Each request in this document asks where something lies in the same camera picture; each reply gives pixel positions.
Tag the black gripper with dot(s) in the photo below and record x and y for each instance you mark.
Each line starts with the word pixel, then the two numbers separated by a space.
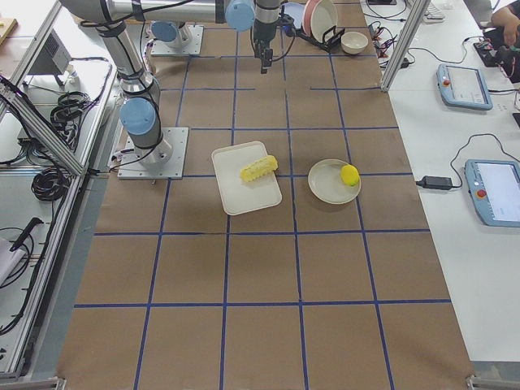
pixel 261 42

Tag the blue round plate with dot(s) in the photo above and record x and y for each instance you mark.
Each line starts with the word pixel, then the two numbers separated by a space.
pixel 296 11

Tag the pink plate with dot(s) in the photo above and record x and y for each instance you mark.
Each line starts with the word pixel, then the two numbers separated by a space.
pixel 307 15

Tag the cream plate in rack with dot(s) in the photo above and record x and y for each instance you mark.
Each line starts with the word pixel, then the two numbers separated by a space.
pixel 324 16

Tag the cream round plate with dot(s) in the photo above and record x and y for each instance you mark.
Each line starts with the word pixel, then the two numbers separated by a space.
pixel 325 182

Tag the black dish rack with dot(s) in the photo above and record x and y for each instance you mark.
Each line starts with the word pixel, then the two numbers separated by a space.
pixel 327 42

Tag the cream bowl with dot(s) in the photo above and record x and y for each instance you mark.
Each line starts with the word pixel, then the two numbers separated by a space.
pixel 354 42

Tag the white rectangular tray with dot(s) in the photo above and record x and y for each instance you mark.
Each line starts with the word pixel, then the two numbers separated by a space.
pixel 239 197

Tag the yellow lemon toy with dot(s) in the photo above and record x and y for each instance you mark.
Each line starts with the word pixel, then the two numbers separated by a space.
pixel 349 175

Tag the black power adapter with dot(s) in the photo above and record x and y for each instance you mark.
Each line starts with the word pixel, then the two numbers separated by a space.
pixel 435 182

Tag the far blue teach pendant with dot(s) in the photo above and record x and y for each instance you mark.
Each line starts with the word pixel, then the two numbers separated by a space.
pixel 463 87

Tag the blue teach pendant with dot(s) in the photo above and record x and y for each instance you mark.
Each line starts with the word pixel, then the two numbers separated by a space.
pixel 494 189
pixel 463 87

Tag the grey control box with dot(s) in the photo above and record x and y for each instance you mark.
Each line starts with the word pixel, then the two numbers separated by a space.
pixel 52 60

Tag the brown paper table mat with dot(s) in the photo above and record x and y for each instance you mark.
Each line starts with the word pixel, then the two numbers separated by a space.
pixel 178 294

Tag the person at desk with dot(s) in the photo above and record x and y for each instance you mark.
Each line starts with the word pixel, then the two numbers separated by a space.
pixel 505 39

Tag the near blue teach pendant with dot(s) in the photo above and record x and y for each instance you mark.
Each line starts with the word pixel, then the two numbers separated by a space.
pixel 494 189

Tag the aluminium frame post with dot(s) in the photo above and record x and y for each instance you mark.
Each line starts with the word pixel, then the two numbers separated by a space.
pixel 403 43

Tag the aluminium side frame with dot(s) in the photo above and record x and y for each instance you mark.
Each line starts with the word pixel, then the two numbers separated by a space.
pixel 21 301

